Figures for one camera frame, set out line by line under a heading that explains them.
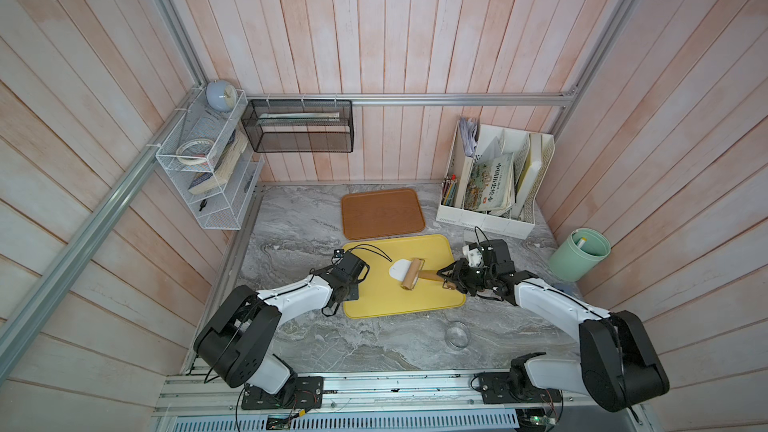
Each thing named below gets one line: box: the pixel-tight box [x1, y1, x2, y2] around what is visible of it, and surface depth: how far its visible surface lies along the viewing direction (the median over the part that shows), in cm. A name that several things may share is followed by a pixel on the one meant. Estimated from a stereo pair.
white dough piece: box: [389, 259, 411, 281], surface depth 97 cm
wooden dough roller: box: [400, 258, 457, 291], surface depth 93 cm
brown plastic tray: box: [341, 188, 426, 240], surface depth 113 cm
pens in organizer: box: [441, 174, 458, 207], surface depth 100 cm
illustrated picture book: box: [464, 153, 515, 213], surface depth 97 cm
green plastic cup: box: [548, 228, 612, 282], surface depth 90 cm
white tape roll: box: [176, 138, 217, 166], surface depth 75 cm
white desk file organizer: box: [436, 120, 555, 239], surface depth 101 cm
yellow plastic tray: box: [343, 234, 467, 319], surface depth 92 cm
